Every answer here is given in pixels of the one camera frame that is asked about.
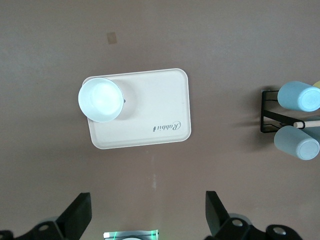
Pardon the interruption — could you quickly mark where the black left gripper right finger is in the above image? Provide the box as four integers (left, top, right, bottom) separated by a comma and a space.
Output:
205, 191, 303, 240

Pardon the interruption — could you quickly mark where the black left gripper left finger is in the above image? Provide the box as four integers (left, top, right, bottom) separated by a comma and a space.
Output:
0, 191, 92, 240

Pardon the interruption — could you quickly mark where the light blue cup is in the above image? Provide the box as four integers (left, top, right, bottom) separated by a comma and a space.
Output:
277, 80, 320, 113

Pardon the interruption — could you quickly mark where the white bowl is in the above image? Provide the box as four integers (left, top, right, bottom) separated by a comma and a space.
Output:
77, 77, 125, 123

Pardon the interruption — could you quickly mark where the cream Rabbit tray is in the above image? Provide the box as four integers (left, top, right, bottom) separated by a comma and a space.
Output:
82, 67, 193, 150

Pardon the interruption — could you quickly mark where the small brown tape patch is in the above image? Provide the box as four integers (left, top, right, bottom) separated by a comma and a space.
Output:
106, 31, 118, 46

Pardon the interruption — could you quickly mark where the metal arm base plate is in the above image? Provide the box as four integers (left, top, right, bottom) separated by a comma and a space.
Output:
103, 228, 160, 240

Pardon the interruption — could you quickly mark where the black wire cup rack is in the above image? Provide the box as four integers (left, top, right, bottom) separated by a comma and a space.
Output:
259, 87, 320, 133

